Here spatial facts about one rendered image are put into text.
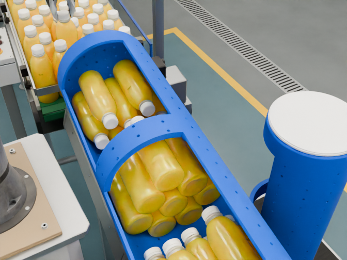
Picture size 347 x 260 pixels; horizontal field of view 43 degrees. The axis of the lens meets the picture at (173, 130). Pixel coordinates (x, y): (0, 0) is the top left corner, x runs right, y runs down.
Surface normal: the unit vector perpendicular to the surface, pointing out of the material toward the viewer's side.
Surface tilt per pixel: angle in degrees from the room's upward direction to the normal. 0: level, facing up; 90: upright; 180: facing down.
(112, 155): 48
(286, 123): 0
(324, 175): 87
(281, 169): 89
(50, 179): 0
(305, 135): 0
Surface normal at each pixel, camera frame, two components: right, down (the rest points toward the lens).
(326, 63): 0.01, -0.73
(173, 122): 0.29, -0.78
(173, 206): 0.43, 0.62
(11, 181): 0.95, -0.12
